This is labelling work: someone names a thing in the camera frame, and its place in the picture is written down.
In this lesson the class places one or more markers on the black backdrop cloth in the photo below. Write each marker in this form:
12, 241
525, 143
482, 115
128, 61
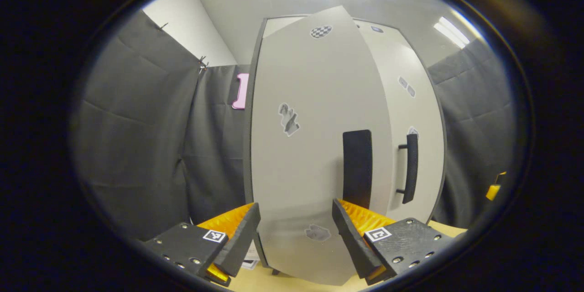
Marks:
137, 137

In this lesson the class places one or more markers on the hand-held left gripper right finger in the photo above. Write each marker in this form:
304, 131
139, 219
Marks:
353, 242

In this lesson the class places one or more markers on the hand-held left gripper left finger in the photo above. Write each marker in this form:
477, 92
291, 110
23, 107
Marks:
242, 242

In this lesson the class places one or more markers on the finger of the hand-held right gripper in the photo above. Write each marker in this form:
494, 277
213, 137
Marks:
492, 190

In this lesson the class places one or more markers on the ceiling light panel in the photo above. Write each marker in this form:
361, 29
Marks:
451, 32

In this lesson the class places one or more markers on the grey cabinet door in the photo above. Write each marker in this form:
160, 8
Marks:
310, 169
392, 61

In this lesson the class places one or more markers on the grey shoe cabinet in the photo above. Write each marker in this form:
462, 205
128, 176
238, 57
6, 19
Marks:
247, 155

